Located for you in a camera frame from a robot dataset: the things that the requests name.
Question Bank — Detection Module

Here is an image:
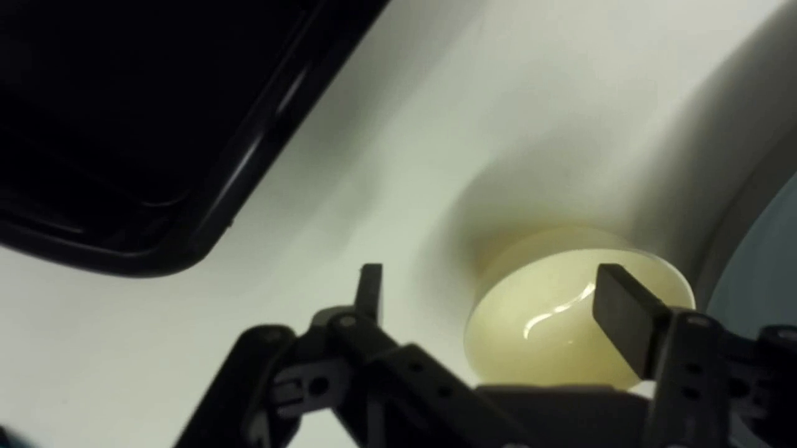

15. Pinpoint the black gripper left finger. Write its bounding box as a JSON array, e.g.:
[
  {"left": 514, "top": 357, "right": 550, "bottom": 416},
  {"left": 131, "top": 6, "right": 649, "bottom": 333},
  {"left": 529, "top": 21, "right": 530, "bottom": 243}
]
[{"left": 173, "top": 261, "right": 401, "bottom": 448}]

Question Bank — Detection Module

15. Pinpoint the black ridged tray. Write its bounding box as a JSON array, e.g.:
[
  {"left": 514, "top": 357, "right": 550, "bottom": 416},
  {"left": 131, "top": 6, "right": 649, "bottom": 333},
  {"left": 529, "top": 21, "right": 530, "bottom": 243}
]
[{"left": 0, "top": 0, "right": 395, "bottom": 278}]

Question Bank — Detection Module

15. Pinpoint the grey plate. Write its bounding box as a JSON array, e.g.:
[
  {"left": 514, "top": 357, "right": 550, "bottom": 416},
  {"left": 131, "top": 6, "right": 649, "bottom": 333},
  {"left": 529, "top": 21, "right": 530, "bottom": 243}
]
[{"left": 694, "top": 115, "right": 797, "bottom": 344}]

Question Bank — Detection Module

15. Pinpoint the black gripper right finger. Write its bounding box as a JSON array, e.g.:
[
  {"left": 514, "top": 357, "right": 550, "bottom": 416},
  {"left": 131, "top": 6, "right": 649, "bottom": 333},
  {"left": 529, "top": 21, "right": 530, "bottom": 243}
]
[{"left": 591, "top": 261, "right": 797, "bottom": 448}]

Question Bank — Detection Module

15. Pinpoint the small white bowl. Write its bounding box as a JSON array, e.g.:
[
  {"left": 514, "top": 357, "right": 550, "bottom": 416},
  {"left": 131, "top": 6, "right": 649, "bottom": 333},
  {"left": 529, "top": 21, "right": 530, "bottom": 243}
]
[{"left": 461, "top": 222, "right": 697, "bottom": 393}]

